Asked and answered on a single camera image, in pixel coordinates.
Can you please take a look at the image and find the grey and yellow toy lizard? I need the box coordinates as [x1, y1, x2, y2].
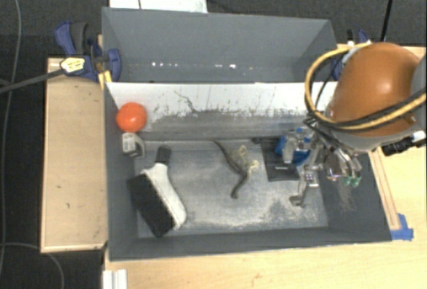
[212, 139, 260, 200]

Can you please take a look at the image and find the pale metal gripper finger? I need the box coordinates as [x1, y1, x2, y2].
[288, 172, 320, 208]
[282, 137, 304, 165]

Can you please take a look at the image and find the black flat box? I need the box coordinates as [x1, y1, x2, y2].
[261, 137, 302, 183]

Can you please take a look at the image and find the black cylinder on white bracket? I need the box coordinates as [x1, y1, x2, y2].
[381, 129, 427, 157]

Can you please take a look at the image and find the orange ball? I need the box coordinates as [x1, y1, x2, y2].
[115, 101, 148, 133]

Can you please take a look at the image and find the pale wood board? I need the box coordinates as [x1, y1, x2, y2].
[40, 57, 108, 254]

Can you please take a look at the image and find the white brush with black bristles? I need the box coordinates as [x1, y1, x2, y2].
[126, 145, 188, 238]

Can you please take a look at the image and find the blue plastic object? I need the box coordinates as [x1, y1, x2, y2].
[274, 127, 312, 166]

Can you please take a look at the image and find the grey metal bin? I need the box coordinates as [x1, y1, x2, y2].
[100, 6, 393, 262]

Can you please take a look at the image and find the small grey and white cup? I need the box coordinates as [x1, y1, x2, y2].
[121, 131, 146, 159]

